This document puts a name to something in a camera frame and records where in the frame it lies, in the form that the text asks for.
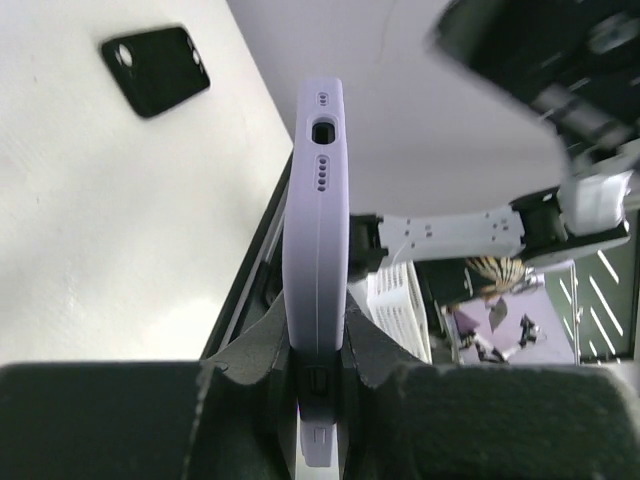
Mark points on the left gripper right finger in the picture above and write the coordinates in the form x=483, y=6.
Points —
x=405, y=419

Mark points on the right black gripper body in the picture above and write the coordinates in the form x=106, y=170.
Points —
x=574, y=63

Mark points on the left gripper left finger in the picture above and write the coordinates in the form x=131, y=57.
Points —
x=231, y=416

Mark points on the lilac cased phone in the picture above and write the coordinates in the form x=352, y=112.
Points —
x=315, y=260

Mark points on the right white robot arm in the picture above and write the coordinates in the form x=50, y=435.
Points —
x=582, y=214

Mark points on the white perforated crate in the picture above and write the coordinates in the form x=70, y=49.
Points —
x=396, y=306

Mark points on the person in black shirt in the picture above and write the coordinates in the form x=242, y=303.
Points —
x=449, y=282

